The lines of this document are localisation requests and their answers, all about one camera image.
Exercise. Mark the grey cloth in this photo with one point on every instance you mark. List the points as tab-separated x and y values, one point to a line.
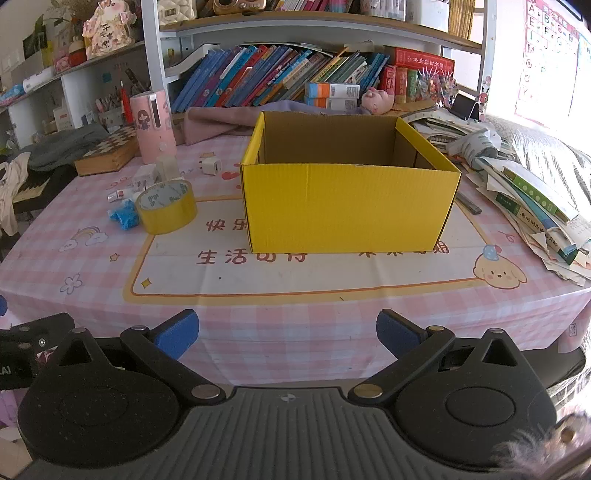
60	147

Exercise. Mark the wooden chess box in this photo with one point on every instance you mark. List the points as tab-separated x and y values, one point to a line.
106	154

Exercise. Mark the pink checked printed tablecloth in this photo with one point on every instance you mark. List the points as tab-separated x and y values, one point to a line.
300	277

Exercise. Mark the white bookshelf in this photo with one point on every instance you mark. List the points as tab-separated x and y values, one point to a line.
154	55

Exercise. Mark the beige cloth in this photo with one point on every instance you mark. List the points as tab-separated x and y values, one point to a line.
11	194

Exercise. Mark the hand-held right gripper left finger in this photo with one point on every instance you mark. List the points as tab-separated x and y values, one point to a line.
178	334

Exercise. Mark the red thick book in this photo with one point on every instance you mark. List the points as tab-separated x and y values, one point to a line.
388	85

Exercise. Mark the pink pig doll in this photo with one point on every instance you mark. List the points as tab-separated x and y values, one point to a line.
376	101

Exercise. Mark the row of colourful leaning books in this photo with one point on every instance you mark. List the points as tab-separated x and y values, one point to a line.
258	76

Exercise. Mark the orange white carton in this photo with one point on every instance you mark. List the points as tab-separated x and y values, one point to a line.
332	90
333	104

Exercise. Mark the alphabet wall poster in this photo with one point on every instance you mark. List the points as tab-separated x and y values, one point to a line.
545	55

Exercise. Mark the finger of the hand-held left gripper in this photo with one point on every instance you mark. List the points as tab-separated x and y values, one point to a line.
44	325
2	305

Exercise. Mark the yellow tape roll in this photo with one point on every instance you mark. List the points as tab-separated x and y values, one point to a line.
180	217

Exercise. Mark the cup of pens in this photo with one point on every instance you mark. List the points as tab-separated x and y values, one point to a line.
111	108

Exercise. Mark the small white red-capped tube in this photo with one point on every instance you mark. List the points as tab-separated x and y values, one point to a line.
117	195

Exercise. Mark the pink floral doll ornament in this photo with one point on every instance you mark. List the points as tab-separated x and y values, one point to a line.
108	32

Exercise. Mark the small white charger plug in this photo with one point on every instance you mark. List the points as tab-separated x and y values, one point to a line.
211	166

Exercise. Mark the white quilted bag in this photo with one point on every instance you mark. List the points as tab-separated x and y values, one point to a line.
174	10

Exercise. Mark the colourful spiky decoration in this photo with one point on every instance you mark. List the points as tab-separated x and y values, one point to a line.
436	87

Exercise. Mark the black phone stand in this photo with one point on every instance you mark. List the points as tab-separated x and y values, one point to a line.
464	107

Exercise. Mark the grey blanket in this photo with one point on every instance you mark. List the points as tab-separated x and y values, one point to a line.
554	152

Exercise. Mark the purple cloth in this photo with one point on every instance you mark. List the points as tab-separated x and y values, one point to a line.
217	120

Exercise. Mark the red boxed dictionary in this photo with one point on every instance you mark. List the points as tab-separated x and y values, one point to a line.
420	57

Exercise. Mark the pile of papers and booklets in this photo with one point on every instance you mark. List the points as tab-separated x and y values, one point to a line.
531	198

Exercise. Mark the black pen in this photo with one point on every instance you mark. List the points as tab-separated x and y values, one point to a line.
468	203

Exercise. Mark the row of slim pastel books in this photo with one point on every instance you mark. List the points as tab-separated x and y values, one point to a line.
351	7

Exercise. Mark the pink cylindrical pen holder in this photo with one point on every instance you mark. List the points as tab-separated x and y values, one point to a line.
150	134

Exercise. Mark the large white charger block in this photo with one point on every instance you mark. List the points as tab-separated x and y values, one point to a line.
145	176

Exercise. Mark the gold camera-shaped ornament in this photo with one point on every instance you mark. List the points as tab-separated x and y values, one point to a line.
233	5

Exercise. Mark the blue wrapper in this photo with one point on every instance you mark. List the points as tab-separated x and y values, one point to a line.
124	217

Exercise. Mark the translucent white small box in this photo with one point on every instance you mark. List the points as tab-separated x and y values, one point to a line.
167	168

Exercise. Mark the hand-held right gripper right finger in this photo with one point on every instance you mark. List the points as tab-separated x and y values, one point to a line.
397	334

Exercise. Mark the dark seat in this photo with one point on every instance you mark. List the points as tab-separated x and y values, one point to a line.
558	364

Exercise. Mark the yellow cardboard box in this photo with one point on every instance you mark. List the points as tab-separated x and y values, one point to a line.
346	207

